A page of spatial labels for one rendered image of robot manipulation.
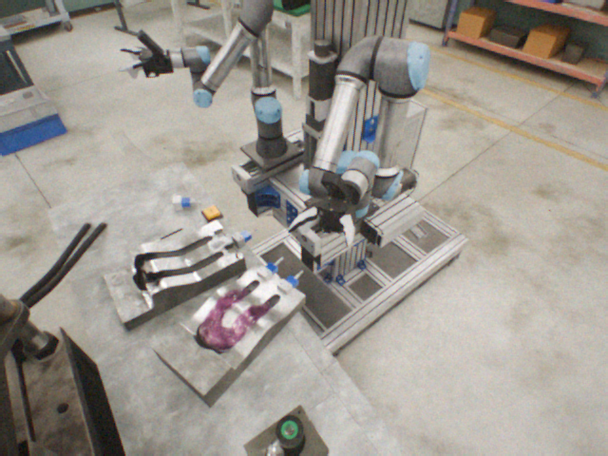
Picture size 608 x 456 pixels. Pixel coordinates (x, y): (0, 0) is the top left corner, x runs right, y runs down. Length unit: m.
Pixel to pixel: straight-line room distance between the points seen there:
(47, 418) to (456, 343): 2.00
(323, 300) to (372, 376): 0.50
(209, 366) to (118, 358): 0.38
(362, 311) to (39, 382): 1.49
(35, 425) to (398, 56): 1.56
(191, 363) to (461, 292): 1.88
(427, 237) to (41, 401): 2.19
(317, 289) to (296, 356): 0.91
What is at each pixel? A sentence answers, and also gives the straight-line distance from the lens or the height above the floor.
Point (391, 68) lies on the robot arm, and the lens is 1.13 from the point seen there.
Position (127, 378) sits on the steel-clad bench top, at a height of 0.80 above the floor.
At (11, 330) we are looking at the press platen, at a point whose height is 1.03.
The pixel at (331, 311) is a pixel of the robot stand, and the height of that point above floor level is 0.21.
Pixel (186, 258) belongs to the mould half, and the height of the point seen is 0.88.
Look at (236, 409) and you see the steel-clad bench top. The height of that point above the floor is 0.80.
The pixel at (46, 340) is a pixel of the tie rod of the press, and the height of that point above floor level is 0.84.
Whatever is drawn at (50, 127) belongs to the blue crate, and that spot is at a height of 0.11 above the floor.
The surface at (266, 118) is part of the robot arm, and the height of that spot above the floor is 1.23.
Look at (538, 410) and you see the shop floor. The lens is 2.49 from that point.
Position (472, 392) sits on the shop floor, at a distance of 2.38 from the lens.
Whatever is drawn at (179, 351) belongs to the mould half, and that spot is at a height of 0.91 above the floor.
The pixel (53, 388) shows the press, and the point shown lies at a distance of 1.62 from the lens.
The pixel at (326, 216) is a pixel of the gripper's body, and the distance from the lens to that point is 0.90.
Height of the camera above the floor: 2.08
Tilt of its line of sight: 48 degrees down
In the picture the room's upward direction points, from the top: straight up
